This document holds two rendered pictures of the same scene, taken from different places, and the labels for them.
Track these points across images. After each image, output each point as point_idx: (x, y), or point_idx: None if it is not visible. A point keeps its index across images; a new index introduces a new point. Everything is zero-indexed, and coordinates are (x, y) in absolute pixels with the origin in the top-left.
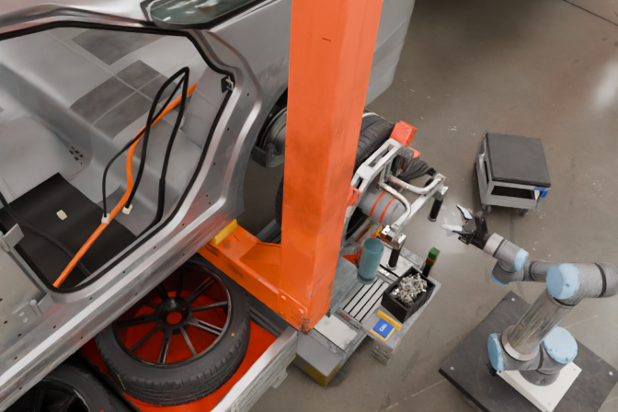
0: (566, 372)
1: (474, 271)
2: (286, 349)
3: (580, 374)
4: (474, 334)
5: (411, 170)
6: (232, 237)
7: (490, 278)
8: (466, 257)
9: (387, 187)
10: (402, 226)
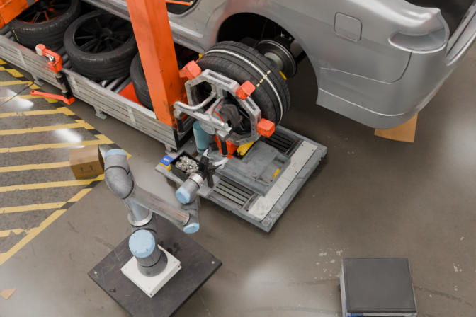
0: (146, 281)
1: (270, 273)
2: (164, 129)
3: (151, 301)
4: (181, 232)
5: (224, 106)
6: None
7: (265, 286)
8: (284, 268)
9: (209, 96)
10: (181, 108)
